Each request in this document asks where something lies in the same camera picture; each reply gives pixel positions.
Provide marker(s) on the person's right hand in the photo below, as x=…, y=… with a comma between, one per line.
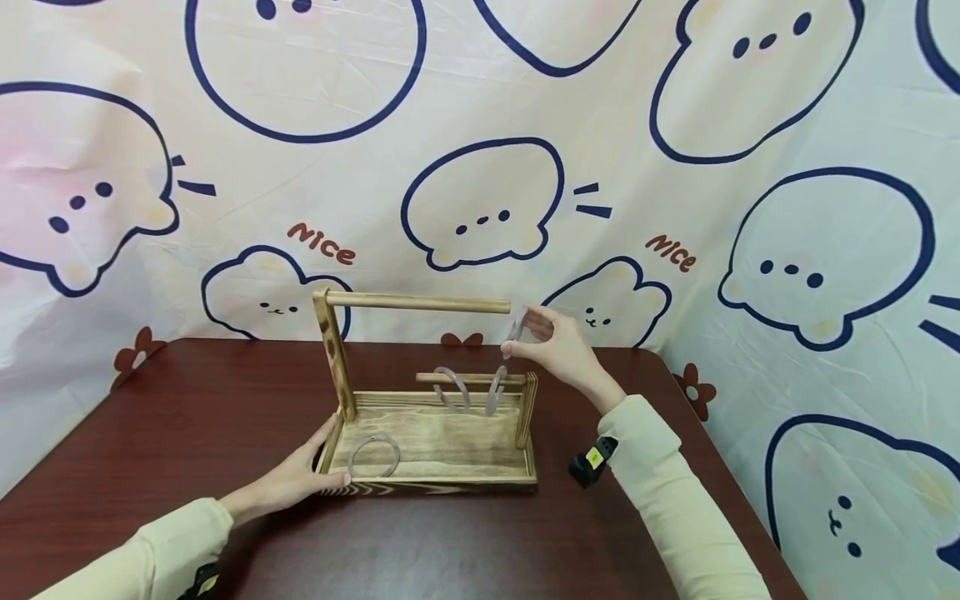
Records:
x=566, y=354

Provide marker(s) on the person's left hand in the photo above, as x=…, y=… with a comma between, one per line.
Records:
x=289, y=483

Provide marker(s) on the person's right thumb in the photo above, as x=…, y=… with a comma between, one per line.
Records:
x=521, y=350

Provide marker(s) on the person's left thumb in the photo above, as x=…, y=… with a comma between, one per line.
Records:
x=330, y=481

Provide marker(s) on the person's left index finger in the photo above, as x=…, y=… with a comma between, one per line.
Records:
x=326, y=435

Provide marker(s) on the person's right fingers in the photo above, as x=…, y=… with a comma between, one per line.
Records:
x=546, y=331

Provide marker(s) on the person's right index finger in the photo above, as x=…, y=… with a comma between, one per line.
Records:
x=544, y=313

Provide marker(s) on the clear bangle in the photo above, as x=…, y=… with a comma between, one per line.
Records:
x=349, y=456
x=514, y=329
x=491, y=404
x=466, y=395

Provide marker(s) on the wooden bangle stand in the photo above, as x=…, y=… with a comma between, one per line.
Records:
x=442, y=442

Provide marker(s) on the person's left forearm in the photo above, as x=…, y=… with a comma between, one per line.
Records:
x=142, y=554

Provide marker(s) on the person's right forearm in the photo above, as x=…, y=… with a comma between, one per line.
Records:
x=675, y=500

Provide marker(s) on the black wrist band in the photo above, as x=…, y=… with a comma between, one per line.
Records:
x=201, y=582
x=591, y=460

